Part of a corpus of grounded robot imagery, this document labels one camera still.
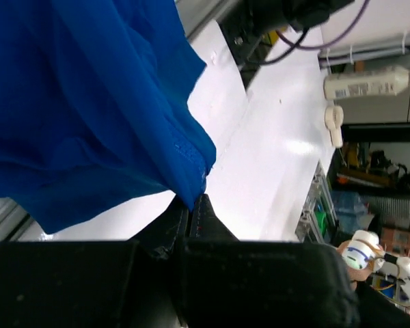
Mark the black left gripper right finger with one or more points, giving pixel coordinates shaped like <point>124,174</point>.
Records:
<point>232,283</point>

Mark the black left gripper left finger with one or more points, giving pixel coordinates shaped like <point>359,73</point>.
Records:
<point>93,283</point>

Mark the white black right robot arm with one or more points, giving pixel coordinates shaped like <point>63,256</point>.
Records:
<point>269,15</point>

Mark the white plastic bottle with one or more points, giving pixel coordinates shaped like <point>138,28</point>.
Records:
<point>388,81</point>

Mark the white toy robot figure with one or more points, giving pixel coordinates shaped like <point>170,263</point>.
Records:
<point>363,251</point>

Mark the blue white red jacket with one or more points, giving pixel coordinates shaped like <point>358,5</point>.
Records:
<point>93,108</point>

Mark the cream plastic clip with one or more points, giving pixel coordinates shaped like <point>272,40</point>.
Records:
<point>334,117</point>

